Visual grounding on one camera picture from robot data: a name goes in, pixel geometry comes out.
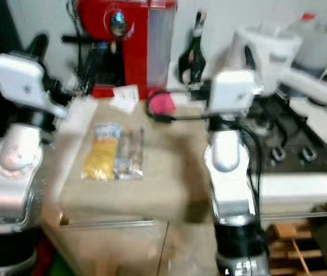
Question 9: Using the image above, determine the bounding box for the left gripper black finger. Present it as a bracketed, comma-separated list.
[26, 33, 51, 59]

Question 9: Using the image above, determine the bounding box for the dark glass bottle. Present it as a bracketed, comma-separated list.
[178, 10, 210, 86]

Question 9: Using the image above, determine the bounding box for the pink small item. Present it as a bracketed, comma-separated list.
[149, 92, 176, 115]

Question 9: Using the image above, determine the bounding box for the white paper packet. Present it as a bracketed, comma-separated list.
[109, 85, 140, 113]

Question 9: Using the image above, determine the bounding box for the red coffee machine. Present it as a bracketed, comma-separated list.
[63, 0, 179, 99]

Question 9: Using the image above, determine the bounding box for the white electric kettle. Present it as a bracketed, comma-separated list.
[224, 25, 327, 111]

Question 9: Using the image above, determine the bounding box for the yellow snack bag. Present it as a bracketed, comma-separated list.
[81, 121, 123, 181]

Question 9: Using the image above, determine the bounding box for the steel gas stove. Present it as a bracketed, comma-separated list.
[247, 95, 327, 177]

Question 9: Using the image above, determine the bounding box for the plastic jug red cap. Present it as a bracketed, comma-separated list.
[287, 11, 327, 74]

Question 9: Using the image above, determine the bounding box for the green plastic item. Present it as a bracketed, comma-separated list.
[51, 253, 72, 276]

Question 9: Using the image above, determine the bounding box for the wooden wine rack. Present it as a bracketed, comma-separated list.
[267, 221, 326, 276]

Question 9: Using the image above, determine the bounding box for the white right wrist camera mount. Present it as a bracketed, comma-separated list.
[206, 70, 256, 116]

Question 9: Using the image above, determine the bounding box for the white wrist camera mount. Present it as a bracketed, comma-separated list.
[206, 70, 256, 116]
[0, 53, 55, 114]

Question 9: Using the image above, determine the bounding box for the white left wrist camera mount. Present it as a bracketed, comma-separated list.
[0, 53, 55, 114]

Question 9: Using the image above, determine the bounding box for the silver cabinet handle bar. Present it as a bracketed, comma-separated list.
[261, 210, 327, 220]
[60, 218, 168, 228]

